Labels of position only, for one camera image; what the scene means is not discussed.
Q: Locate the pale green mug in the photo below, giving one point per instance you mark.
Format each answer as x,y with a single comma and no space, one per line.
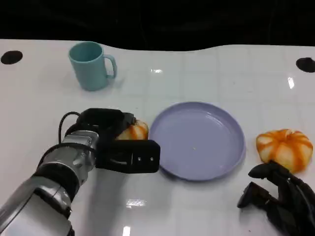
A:
88,73

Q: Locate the lilac plate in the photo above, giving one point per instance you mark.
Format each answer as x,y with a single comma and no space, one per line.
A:
197,137

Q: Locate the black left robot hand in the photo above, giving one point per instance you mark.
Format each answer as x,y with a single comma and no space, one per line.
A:
103,118

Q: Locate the orange and white bread roll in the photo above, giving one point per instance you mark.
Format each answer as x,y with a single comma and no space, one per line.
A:
283,147
137,131

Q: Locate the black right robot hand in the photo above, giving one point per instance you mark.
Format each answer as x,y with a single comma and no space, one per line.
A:
295,204

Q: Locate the black table grommet hole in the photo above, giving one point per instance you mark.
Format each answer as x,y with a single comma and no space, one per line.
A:
11,57
306,64

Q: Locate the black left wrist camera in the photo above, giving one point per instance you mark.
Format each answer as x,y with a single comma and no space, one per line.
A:
137,157

